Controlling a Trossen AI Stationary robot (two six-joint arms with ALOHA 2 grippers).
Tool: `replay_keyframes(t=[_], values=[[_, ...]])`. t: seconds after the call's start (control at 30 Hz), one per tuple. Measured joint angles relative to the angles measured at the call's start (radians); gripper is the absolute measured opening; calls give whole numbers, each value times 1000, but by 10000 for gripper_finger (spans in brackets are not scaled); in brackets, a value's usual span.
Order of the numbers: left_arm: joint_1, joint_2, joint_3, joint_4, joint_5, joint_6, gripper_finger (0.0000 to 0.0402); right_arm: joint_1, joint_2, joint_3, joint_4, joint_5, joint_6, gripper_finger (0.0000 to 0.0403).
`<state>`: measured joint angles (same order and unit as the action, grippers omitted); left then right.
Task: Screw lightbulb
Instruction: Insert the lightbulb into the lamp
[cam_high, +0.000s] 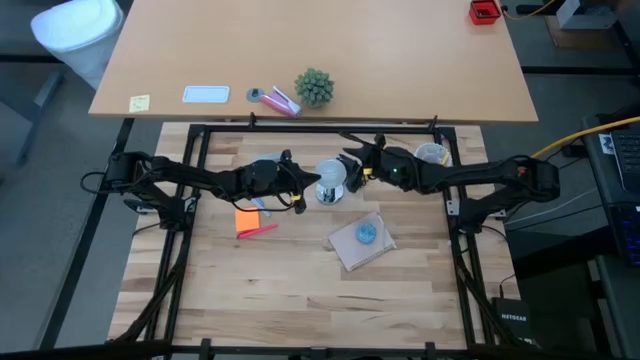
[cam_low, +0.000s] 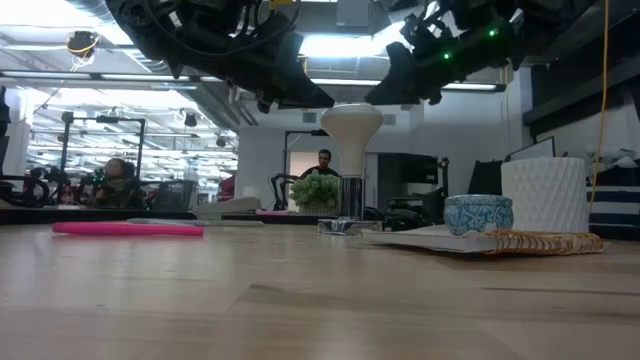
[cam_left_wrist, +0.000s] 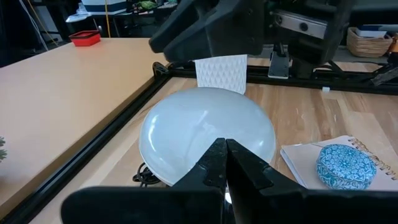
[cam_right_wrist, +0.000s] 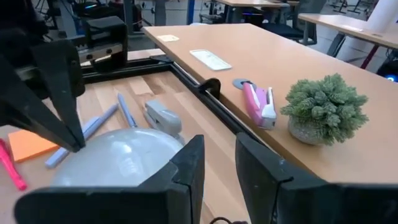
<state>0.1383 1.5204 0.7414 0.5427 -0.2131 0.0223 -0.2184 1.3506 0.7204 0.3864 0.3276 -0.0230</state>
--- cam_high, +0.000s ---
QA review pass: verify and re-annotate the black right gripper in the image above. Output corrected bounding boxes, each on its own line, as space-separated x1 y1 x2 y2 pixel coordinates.
342 132 421 194

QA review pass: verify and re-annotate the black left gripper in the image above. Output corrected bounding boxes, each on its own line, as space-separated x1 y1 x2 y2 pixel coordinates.
232 149 321 215

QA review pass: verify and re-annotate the white lightbulb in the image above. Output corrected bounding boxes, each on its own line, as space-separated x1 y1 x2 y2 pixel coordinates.
314 158 348 187

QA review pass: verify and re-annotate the chrome lamp socket base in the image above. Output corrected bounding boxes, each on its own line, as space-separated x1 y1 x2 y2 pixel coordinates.
314 182 346 206

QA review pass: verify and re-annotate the long pale blue pen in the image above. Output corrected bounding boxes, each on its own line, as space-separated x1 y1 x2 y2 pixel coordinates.
251 197 273 218

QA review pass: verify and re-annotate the orange sticky note pad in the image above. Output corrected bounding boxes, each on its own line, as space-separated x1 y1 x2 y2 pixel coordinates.
234 207 261 234

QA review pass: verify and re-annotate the pink highlighter pen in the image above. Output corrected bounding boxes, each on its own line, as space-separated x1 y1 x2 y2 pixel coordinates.
236 223 279 240

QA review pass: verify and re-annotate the white textured pen cup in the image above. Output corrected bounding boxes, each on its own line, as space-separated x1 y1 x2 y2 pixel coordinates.
413 142 454 169

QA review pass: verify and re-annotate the blue patterned round tin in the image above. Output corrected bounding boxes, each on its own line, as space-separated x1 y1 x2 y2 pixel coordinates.
355 222 378 245

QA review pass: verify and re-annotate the pink tape dispenser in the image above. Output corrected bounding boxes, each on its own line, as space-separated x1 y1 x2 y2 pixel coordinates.
258 84 304 119

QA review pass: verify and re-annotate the green succulent plant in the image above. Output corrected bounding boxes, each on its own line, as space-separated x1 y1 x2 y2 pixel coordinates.
293 67 335 109

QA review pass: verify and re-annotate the white rectangular card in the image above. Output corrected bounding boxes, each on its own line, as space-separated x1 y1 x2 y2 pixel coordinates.
181 84 231 105

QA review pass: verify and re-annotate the light wooden desk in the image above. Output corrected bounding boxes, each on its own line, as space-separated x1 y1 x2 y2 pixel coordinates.
88 0 540 125

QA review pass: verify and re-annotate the yellow sticky note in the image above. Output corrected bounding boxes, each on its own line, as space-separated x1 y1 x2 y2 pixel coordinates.
128 93 151 114

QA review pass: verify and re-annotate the red square box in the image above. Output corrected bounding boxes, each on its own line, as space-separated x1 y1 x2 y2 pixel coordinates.
468 0 502 26

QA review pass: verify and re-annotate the black laptop computer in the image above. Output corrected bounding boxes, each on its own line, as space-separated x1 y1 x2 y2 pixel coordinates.
582 102 640 266

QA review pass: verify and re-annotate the grey box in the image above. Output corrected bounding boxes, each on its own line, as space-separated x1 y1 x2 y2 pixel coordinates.
555 0 619 31

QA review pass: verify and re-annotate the white trash bin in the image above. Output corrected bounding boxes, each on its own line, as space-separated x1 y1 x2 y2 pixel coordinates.
29 0 125 91

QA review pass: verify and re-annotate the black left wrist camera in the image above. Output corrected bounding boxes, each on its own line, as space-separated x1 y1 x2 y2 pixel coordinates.
244 159 280 194

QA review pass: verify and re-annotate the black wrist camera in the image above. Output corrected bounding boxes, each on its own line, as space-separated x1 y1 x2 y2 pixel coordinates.
244 159 280 194
383 148 416 176

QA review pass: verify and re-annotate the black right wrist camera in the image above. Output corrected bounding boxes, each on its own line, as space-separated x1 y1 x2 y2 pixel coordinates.
383 148 416 176

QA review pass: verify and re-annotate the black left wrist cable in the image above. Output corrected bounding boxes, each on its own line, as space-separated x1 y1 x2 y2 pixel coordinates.
219 164 302 214

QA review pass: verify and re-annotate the black aluminium table frame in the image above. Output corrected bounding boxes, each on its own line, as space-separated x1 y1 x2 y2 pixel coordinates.
107 113 506 360

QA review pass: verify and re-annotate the black Netgear network switch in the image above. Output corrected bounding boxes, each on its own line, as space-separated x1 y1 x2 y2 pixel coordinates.
491 297 532 341

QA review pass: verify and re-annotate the yellow cable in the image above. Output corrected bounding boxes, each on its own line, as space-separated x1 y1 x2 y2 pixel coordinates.
501 0 557 21
529 115 640 160

